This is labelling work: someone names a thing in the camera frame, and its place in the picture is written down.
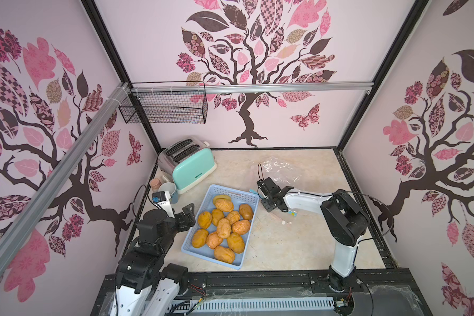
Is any aluminium rail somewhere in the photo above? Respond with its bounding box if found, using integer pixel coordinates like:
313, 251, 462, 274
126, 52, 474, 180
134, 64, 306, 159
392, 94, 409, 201
132, 82, 374, 94
0, 82, 130, 297

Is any orange potato left lower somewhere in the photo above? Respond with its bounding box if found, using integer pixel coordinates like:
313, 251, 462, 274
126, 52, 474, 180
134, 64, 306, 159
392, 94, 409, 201
192, 229, 209, 248

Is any light blue perforated plastic basket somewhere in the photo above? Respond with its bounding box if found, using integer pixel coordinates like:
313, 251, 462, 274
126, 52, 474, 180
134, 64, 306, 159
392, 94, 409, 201
182, 184, 259, 269

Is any black wire wall basket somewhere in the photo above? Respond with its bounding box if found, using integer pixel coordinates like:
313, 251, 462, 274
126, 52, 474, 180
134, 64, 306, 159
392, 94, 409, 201
119, 80, 209, 125

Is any white blue ceramic mug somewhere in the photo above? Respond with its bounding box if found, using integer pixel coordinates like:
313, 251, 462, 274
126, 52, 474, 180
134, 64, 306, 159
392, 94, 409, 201
159, 182, 179, 204

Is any yellow-green potato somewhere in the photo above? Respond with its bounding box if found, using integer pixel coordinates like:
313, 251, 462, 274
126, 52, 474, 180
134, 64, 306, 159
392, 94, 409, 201
213, 195, 231, 203

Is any clear pink zipper bag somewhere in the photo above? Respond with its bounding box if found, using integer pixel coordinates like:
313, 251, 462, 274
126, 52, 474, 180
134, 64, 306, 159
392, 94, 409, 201
261, 157, 308, 190

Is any wrinkled orange potato top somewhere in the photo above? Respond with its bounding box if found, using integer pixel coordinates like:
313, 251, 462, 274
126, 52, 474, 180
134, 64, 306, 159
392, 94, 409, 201
214, 198, 234, 213

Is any mint green silver toaster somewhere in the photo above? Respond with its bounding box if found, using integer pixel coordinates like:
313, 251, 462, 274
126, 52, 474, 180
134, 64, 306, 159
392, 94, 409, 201
158, 136, 217, 194

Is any aluminium rail left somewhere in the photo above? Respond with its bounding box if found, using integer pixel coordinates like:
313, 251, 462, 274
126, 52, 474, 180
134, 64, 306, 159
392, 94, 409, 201
0, 82, 130, 297

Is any aluminium rail back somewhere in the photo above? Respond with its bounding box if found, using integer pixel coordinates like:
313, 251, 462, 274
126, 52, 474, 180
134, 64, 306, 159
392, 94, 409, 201
132, 82, 374, 94

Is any orange potato centre small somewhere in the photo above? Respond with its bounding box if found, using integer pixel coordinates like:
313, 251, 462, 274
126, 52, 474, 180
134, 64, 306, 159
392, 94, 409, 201
211, 209, 225, 226

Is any reddish potato lower centre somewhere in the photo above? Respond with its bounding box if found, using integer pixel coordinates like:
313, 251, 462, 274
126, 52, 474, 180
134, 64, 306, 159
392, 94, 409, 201
206, 232, 224, 250

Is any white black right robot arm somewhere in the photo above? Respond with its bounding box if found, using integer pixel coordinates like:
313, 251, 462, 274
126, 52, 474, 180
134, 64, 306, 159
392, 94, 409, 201
257, 178, 371, 294

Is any black base frame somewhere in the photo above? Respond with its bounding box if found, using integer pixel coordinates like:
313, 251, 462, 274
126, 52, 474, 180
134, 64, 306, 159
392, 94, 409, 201
92, 268, 431, 315

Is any orange potato left upper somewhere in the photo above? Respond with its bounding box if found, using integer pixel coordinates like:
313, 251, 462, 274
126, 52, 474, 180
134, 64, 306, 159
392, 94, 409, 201
197, 211, 212, 229

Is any brown potato right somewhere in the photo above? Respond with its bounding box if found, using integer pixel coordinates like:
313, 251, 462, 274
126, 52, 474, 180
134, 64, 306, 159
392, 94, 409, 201
239, 204, 254, 221

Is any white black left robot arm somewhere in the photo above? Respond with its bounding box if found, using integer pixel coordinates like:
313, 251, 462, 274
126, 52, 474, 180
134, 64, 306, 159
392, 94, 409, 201
109, 204, 196, 315

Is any small pink cup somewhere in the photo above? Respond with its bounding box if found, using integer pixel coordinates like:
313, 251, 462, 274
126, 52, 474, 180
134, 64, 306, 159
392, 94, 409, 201
149, 178, 162, 192

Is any clear blue zipper bag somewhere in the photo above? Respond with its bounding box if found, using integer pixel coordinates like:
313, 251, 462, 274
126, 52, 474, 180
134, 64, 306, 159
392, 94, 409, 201
249, 189, 298, 217

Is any white slotted cable duct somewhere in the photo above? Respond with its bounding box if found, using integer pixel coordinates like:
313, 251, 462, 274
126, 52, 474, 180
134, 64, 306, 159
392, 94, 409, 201
166, 297, 335, 314

